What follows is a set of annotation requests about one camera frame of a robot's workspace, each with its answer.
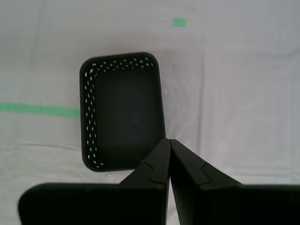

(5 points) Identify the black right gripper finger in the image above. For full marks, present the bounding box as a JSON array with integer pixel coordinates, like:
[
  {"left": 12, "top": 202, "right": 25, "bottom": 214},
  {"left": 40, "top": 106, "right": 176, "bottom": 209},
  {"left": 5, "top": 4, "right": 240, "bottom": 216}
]
[
  {"left": 169, "top": 138, "right": 300, "bottom": 225},
  {"left": 18, "top": 138, "right": 170, "bottom": 225}
]

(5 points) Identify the black perforated plastic basket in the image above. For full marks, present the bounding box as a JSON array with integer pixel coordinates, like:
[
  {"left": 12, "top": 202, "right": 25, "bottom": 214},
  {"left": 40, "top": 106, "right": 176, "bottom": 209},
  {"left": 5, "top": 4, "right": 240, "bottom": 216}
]
[{"left": 79, "top": 52, "right": 166, "bottom": 173}]

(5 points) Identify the green tape square marker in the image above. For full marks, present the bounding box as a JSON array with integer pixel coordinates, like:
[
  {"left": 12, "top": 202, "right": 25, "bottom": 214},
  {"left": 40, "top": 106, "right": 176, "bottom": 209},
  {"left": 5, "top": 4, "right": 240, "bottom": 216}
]
[{"left": 172, "top": 17, "right": 188, "bottom": 28}]

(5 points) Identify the long green tape strip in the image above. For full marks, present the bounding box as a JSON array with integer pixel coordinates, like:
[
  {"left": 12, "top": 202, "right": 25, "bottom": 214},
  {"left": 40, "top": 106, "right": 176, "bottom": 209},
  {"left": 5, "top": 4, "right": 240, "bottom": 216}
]
[{"left": 0, "top": 102, "right": 81, "bottom": 119}]

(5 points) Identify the translucent plastic table cover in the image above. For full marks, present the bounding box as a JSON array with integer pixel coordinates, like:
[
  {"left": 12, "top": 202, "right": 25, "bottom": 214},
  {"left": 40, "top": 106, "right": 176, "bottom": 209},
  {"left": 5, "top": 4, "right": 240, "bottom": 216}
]
[{"left": 0, "top": 0, "right": 300, "bottom": 225}]

